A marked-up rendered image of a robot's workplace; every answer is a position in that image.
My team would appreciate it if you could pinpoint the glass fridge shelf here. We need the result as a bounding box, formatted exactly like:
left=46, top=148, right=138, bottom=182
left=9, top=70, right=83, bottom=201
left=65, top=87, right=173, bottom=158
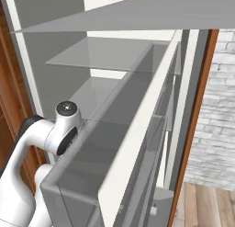
left=65, top=76, right=123, bottom=121
left=45, top=36, right=182, bottom=76

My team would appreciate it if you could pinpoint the grey fridge door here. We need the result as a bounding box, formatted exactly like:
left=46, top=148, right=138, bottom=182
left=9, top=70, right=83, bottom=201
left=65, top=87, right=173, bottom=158
left=8, top=0, right=235, bottom=227

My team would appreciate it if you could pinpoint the brown wooden cabinet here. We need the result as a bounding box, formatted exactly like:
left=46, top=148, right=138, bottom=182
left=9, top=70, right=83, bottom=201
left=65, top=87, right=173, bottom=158
left=0, top=0, right=47, bottom=197

